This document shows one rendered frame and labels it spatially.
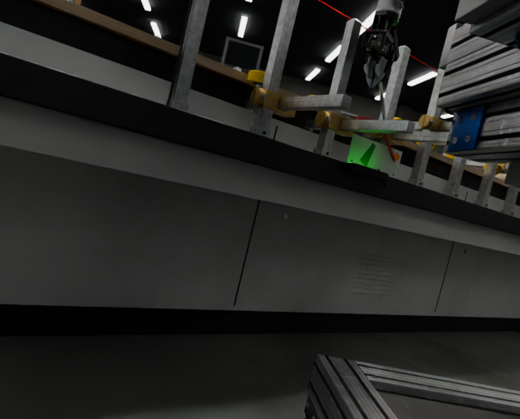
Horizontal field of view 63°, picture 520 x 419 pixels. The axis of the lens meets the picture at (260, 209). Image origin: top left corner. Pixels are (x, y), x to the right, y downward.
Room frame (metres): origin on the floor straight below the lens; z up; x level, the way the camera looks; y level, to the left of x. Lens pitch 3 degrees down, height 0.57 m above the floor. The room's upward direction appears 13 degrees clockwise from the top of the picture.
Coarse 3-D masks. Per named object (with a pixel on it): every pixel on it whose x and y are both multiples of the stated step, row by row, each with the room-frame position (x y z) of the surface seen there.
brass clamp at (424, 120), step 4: (424, 116) 1.63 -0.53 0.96; (428, 116) 1.62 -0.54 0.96; (432, 116) 1.63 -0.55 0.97; (420, 120) 1.64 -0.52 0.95; (424, 120) 1.63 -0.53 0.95; (428, 120) 1.62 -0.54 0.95; (432, 120) 1.62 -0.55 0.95; (436, 120) 1.63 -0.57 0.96; (440, 120) 1.65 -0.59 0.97; (420, 124) 1.64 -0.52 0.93; (424, 124) 1.63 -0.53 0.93; (428, 124) 1.62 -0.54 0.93; (432, 124) 1.62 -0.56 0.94; (436, 124) 1.64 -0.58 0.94; (440, 124) 1.65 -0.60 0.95; (420, 128) 1.66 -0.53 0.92; (424, 128) 1.64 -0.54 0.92; (428, 128) 1.63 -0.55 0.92; (432, 128) 1.63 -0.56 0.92; (436, 128) 1.64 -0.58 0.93
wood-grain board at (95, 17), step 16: (32, 0) 1.05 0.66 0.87; (48, 0) 1.05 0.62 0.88; (64, 0) 1.07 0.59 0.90; (80, 16) 1.09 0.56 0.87; (96, 16) 1.11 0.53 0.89; (128, 32) 1.16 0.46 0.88; (144, 32) 1.18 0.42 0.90; (160, 48) 1.22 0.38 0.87; (176, 48) 1.24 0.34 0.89; (208, 64) 1.30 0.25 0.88; (240, 80) 1.37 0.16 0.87; (416, 144) 1.90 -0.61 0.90; (448, 160) 2.05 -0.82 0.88; (480, 176) 2.24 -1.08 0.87
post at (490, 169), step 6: (486, 168) 1.94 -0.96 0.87; (492, 168) 1.92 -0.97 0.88; (486, 174) 1.93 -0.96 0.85; (492, 174) 1.92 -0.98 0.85; (486, 180) 1.93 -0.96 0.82; (492, 180) 1.93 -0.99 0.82; (480, 186) 1.94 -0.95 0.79; (486, 186) 1.92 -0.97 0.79; (480, 192) 1.94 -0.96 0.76; (486, 192) 1.92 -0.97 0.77; (480, 198) 1.93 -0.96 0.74; (486, 198) 1.93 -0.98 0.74
